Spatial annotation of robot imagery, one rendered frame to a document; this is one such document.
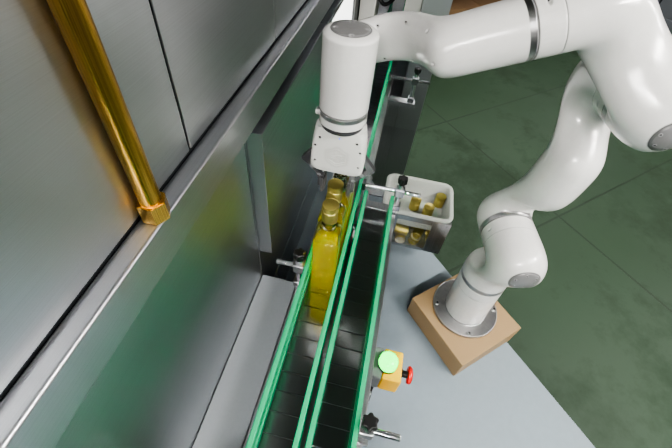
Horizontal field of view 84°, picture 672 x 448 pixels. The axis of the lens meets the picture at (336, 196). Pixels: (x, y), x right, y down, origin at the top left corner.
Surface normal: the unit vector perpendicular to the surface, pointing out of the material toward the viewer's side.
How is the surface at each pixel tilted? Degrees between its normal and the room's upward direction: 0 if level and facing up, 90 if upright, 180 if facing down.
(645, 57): 63
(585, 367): 0
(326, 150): 90
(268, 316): 0
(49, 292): 90
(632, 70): 67
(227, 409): 0
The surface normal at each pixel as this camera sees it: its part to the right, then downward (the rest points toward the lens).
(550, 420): 0.07, -0.69
